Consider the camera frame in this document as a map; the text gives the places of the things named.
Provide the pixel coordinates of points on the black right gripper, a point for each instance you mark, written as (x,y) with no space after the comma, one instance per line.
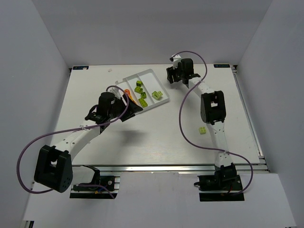
(170,74)

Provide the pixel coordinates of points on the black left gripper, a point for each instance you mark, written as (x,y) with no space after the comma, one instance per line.
(122,107)

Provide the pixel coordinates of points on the green 2x4 lego brick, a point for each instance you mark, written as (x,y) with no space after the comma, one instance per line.
(142,102)

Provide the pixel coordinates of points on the green 2x2 lego upturned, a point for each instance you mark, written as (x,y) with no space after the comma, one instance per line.
(143,95)

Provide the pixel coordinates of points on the yellow round butterfly lego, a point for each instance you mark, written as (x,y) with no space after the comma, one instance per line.
(127,91)

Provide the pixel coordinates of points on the green 2x4 lego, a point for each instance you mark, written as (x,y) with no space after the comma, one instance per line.
(155,95)

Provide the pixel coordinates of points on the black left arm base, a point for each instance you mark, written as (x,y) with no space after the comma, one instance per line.
(91,183)

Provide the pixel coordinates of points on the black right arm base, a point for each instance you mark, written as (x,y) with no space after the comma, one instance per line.
(223,186)

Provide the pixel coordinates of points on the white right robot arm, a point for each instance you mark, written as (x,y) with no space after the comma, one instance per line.
(212,108)

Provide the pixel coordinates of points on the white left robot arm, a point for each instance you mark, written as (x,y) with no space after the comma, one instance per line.
(54,165)

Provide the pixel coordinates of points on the white three-compartment tray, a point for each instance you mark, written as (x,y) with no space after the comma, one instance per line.
(150,83)

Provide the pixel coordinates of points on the blue label right corner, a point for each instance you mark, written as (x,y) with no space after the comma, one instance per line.
(221,65)

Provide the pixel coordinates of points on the blue label corner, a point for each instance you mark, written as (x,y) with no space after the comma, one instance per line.
(221,65)
(80,68)

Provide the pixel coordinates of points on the blue label left corner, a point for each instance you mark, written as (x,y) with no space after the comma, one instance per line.
(80,68)

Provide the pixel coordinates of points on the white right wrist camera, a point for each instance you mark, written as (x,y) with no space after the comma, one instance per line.
(175,59)

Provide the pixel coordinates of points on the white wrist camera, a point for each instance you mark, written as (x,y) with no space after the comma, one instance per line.
(114,90)
(175,59)

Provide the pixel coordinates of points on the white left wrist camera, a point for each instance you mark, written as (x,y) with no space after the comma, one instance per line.
(114,90)

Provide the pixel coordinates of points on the aluminium table frame rail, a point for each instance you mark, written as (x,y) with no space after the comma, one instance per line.
(190,168)

